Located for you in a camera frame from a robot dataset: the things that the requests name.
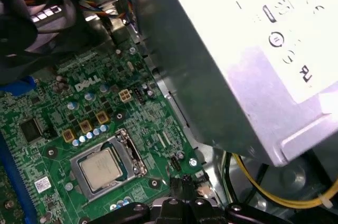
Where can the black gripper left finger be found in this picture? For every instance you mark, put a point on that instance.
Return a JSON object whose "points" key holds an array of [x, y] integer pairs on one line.
{"points": [[158, 213]]}

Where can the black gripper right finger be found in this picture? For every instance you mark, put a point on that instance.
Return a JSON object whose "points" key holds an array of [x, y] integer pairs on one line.
{"points": [[206, 213]]}

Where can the CPU with silver top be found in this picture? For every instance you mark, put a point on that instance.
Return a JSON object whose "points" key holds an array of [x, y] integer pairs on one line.
{"points": [[101, 171]]}

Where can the black PC case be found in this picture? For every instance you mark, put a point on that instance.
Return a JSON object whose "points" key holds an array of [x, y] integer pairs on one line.
{"points": [[211, 160]]}

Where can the metal locking lever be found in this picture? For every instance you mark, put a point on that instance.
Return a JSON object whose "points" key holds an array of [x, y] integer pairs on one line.
{"points": [[134, 152]]}

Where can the green Dell motherboard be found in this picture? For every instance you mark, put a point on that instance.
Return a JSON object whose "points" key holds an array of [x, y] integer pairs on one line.
{"points": [[148, 123]]}

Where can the white zip tie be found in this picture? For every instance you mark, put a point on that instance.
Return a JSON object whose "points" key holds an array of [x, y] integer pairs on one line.
{"points": [[326, 201]]}

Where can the white four-pin power connector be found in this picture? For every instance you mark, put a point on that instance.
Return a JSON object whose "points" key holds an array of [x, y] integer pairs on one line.
{"points": [[125, 95]]}

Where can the blue expansion slot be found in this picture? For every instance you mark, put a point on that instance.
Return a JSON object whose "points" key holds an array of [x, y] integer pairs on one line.
{"points": [[16, 176]]}

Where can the grey power supply unit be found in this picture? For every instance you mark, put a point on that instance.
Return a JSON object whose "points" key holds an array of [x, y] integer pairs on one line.
{"points": [[211, 63]]}

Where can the black case fan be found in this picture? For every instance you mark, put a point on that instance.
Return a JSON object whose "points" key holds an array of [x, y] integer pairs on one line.
{"points": [[52, 36]]}

